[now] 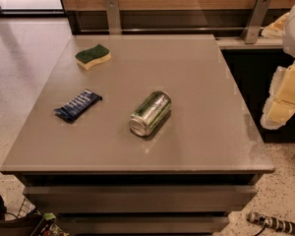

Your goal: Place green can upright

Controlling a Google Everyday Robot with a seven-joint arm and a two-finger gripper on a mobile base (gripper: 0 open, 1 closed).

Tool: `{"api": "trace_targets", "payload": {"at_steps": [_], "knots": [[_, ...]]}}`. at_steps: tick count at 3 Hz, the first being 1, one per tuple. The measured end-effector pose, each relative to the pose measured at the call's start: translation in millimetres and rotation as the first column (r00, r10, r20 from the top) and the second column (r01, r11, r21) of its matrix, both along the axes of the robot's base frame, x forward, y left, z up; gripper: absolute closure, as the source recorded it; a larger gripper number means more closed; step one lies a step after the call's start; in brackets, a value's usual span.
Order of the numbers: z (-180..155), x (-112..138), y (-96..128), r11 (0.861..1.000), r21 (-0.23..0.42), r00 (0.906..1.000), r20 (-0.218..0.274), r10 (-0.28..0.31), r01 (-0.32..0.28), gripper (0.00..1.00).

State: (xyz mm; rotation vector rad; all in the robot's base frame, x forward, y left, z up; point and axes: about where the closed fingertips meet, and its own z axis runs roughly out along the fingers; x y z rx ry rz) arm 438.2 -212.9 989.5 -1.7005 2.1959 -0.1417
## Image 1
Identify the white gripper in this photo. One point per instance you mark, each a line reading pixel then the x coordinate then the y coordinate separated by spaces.
pixel 280 105

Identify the green soda can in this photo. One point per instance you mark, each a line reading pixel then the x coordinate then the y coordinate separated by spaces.
pixel 149 113

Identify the black and white striped tool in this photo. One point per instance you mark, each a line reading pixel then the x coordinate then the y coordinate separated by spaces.
pixel 271 222

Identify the upper grey drawer front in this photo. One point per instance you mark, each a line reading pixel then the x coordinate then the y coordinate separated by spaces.
pixel 121 199

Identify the grey drawer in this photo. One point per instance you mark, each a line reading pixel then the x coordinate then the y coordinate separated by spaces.
pixel 121 199
pixel 142 224

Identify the green and yellow sponge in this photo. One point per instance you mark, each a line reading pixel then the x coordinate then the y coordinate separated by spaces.
pixel 94 56

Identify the blue snack bar wrapper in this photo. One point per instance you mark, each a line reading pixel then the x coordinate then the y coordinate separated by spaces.
pixel 78 105

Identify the lower grey drawer front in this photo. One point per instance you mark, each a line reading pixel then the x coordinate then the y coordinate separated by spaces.
pixel 142 224

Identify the dark basket with items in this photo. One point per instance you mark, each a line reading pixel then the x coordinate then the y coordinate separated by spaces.
pixel 31 224

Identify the right metal bracket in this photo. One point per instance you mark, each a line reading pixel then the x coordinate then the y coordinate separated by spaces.
pixel 251 31

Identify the metal bracket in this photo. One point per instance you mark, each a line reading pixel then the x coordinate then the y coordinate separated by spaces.
pixel 251 31
pixel 113 16

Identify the left metal bracket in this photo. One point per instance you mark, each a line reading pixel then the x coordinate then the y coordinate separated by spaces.
pixel 113 16

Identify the horizontal metal rail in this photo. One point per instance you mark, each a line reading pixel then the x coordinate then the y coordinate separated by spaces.
pixel 166 30

